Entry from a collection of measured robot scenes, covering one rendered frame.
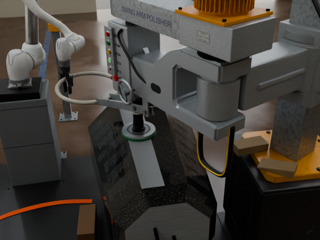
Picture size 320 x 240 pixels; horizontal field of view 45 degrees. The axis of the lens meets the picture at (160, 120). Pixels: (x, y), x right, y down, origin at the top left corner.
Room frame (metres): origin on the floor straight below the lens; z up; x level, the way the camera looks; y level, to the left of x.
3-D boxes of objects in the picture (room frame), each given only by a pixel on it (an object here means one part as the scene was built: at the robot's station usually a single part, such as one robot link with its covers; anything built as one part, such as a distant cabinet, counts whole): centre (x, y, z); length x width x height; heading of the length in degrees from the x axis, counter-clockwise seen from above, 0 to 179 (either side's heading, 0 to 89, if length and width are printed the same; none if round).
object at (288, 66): (1.82, -0.63, 1.36); 0.74 x 0.34 x 0.25; 125
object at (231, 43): (1.81, -0.08, 1.62); 0.96 x 0.25 x 0.17; 37
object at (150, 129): (2.09, 0.14, 0.84); 0.21 x 0.21 x 0.01
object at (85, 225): (2.04, 0.54, 0.07); 0.30 x 0.12 x 0.12; 6
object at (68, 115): (3.81, 1.04, 0.54); 0.20 x 0.20 x 1.09; 8
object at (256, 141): (1.94, -0.54, 0.81); 0.20 x 0.10 x 0.05; 106
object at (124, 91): (1.92, 0.16, 1.20); 0.15 x 0.10 x 0.15; 37
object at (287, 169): (1.74, -0.66, 0.80); 0.20 x 0.10 x 0.05; 59
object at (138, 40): (2.02, 0.09, 1.32); 0.36 x 0.22 x 0.45; 37
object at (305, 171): (1.93, -0.80, 0.76); 0.49 x 0.49 x 0.05; 8
